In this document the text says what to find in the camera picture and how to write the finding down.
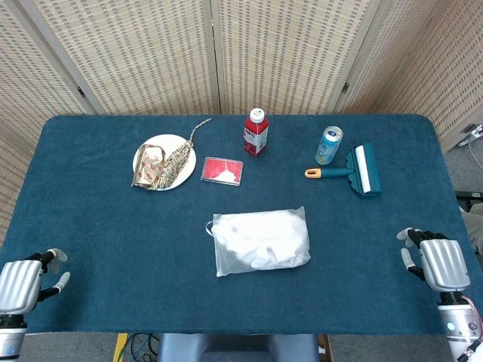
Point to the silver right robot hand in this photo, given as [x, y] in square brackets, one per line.
[443, 264]

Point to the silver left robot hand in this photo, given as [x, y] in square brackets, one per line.
[20, 281]

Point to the white cloth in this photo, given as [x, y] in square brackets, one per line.
[260, 239]

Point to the transparent plastic bag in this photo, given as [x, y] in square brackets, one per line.
[226, 269]

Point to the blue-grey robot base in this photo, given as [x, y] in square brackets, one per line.
[226, 347]

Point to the beige fabric bundle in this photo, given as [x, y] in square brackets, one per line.
[475, 226]

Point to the dark blue tablecloth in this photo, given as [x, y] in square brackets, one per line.
[94, 226]

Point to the yellow strip on floor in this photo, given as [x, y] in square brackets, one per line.
[120, 347]

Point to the light blue drink can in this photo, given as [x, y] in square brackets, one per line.
[327, 149]

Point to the beige lip-print fabric pouch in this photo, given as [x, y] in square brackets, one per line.
[149, 166]

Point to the tiger-print braided scarf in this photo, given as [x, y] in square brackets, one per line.
[173, 166]

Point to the white round plate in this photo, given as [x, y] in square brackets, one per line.
[188, 166]

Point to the red juice bottle white cap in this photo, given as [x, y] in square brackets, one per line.
[256, 137]

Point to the red card in clear sleeve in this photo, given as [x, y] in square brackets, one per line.
[222, 170]

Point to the woven folding screen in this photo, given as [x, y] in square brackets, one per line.
[151, 56]

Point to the black equipment frame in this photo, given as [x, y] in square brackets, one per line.
[469, 196]

